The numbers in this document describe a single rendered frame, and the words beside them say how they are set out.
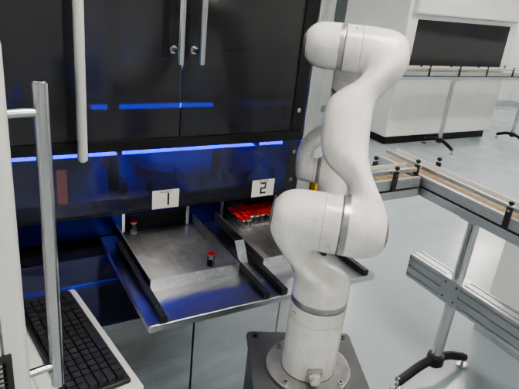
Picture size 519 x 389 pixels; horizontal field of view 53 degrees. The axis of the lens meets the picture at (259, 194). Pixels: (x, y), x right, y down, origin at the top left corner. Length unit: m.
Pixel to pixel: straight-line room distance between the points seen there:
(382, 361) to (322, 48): 1.89
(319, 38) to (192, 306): 0.71
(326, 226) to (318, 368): 0.33
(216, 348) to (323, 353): 0.91
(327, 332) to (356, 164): 0.35
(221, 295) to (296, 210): 0.48
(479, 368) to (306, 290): 1.94
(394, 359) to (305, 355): 1.65
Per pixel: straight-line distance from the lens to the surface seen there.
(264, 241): 1.68
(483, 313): 2.35
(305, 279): 1.03
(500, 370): 2.95
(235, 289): 1.42
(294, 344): 1.14
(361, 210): 0.99
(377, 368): 2.68
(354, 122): 1.05
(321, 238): 0.99
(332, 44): 1.13
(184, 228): 1.72
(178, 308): 1.34
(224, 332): 1.96
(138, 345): 1.84
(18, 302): 0.99
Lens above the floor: 1.65
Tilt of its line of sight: 22 degrees down
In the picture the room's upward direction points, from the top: 6 degrees clockwise
